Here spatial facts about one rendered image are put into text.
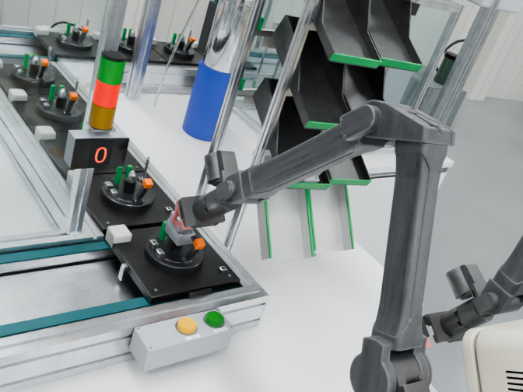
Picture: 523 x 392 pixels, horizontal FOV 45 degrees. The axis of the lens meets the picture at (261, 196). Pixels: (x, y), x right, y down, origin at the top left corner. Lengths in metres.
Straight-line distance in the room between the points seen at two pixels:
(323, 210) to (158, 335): 0.63
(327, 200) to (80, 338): 0.79
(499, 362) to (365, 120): 0.40
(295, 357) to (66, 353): 0.54
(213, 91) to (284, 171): 1.20
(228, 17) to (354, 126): 1.32
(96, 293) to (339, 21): 0.82
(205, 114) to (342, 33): 0.98
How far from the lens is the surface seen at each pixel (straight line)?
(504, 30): 8.19
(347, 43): 1.44
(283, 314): 1.63
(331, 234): 1.71
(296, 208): 1.64
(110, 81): 1.29
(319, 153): 1.06
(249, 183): 1.19
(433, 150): 0.93
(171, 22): 5.82
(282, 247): 1.60
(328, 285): 1.81
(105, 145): 1.36
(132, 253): 1.49
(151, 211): 1.65
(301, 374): 1.50
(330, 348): 1.60
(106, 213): 1.60
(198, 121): 2.34
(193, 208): 1.36
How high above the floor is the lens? 1.84
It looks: 28 degrees down
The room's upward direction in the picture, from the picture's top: 20 degrees clockwise
